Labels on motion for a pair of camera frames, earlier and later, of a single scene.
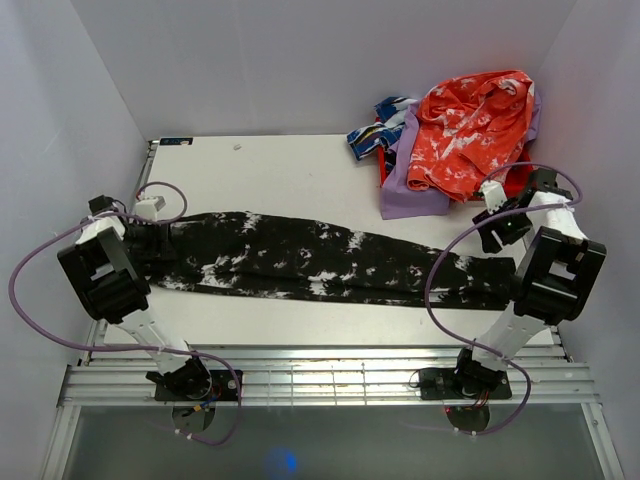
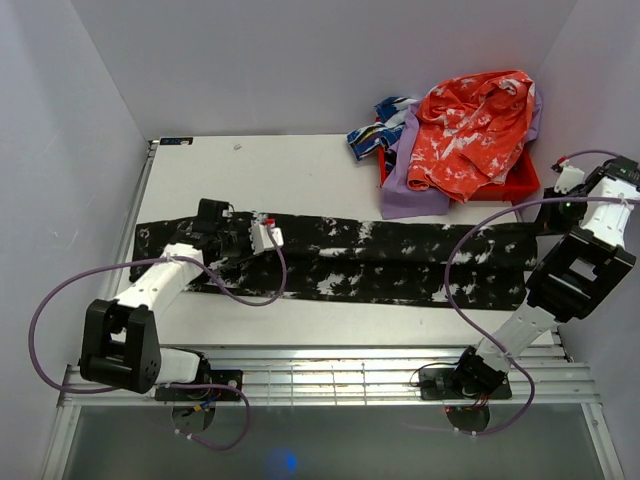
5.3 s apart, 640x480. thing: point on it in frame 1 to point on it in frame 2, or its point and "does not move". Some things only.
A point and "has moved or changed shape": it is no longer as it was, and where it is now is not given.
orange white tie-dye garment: x=467 y=128 does not move
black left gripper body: x=143 y=241 to x=235 y=244
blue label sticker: x=175 y=141 does not move
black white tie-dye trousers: x=278 y=255 has moved or changed shape
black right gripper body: x=506 y=230 to x=560 y=216
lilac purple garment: x=397 y=200 does not move
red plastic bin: x=518 y=184 does not move
